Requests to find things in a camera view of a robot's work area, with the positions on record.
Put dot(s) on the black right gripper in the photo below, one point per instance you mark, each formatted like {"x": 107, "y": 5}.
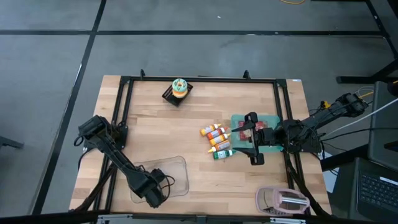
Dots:
{"x": 269, "y": 137}

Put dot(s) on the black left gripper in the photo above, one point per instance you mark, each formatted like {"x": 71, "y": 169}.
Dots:
{"x": 152, "y": 189}

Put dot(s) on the red popcorn bag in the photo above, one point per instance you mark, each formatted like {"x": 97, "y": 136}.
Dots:
{"x": 262, "y": 126}

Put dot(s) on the clear plastic bin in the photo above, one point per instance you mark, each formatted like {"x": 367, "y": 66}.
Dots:
{"x": 177, "y": 174}

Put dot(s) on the green food colouring bottle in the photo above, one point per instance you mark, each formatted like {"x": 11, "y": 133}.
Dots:
{"x": 223, "y": 154}

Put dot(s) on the orange-banded red colouring bottle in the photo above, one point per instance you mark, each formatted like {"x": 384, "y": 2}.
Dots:
{"x": 215, "y": 133}

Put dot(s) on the yellow-banded food colouring bottle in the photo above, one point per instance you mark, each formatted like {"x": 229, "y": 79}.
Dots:
{"x": 209, "y": 130}
{"x": 218, "y": 139}

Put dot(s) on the orange glazed toy donut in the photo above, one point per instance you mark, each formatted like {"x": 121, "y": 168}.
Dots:
{"x": 180, "y": 94}

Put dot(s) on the green frosted toy donut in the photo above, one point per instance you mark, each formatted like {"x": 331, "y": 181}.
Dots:
{"x": 174, "y": 84}

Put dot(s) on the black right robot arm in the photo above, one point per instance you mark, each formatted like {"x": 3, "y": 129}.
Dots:
{"x": 320, "y": 119}

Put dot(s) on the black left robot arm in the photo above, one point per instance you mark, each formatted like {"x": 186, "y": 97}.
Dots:
{"x": 115, "y": 155}

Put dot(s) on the teal plastic tray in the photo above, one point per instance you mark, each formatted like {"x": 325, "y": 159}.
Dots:
{"x": 273, "y": 119}

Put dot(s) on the orange food colouring bottle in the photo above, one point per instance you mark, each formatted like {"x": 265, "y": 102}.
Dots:
{"x": 222, "y": 145}

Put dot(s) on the pink translucent container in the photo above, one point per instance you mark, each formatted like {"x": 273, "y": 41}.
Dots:
{"x": 260, "y": 202}

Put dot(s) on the silver metal cylinder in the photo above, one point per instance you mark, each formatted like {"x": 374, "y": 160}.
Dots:
{"x": 292, "y": 199}

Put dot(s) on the black plastic mesh basket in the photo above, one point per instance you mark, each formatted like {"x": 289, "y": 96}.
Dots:
{"x": 168, "y": 95}

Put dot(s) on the black floor stand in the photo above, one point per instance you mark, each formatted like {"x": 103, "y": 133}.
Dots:
{"x": 357, "y": 79}

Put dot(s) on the dark grey laptop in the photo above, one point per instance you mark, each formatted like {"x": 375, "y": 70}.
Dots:
{"x": 373, "y": 189}

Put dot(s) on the black stand foot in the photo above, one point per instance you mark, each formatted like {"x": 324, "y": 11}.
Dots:
{"x": 9, "y": 142}

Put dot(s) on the black aluminium table frame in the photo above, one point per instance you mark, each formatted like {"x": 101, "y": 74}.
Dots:
{"x": 217, "y": 79}

